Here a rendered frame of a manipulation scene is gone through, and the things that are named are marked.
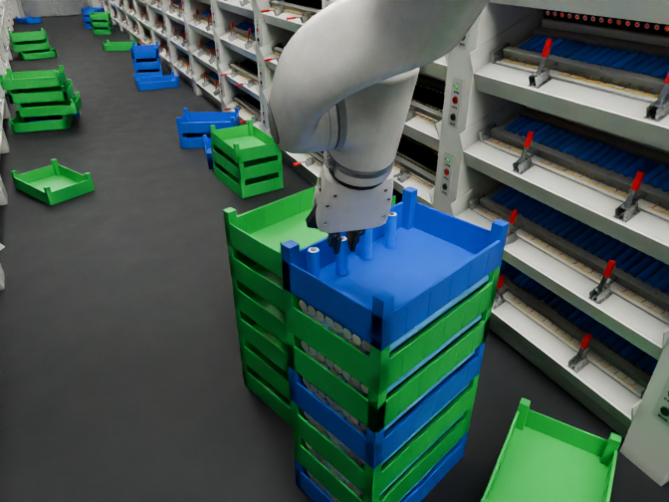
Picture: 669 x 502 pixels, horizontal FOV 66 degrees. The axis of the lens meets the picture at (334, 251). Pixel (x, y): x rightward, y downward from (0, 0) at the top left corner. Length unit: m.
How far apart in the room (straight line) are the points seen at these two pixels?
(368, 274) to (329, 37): 0.45
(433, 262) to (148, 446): 0.74
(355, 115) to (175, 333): 1.09
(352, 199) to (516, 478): 0.74
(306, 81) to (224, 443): 0.91
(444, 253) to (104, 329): 1.04
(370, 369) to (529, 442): 0.62
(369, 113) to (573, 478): 0.91
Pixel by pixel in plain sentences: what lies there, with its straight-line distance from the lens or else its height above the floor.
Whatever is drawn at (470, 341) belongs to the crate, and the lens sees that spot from 0.92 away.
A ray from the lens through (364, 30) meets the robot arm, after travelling 0.46.
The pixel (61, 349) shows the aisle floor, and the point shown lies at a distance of 1.59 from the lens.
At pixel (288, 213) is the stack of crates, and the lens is 1.17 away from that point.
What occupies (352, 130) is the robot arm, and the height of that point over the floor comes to 0.77.
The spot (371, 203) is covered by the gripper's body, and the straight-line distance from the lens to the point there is 0.68.
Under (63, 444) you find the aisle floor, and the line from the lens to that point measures 1.34.
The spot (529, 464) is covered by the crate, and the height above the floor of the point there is 0.00.
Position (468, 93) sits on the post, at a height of 0.62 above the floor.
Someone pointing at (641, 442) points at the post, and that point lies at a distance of 1.28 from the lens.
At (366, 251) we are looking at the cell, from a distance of 0.85.
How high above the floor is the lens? 0.94
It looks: 31 degrees down
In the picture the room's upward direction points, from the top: straight up
